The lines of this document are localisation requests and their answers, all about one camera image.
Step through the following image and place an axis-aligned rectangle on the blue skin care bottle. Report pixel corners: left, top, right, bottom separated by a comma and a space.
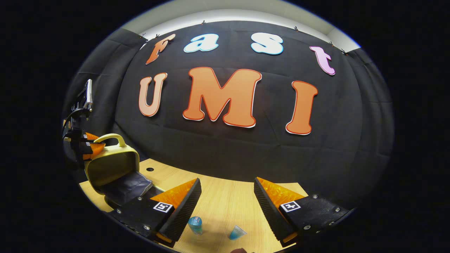
187, 216, 204, 235

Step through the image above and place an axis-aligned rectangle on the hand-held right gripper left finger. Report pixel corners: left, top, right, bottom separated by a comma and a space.
109, 178, 203, 248

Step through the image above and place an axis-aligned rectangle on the pale yellow suitcase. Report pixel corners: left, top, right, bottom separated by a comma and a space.
84, 133, 166, 208

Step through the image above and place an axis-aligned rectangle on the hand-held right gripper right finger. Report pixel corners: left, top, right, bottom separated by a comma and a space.
253, 177, 353, 246

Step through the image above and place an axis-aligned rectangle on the white and blue cream tube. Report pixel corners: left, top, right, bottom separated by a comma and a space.
228, 225, 248, 241

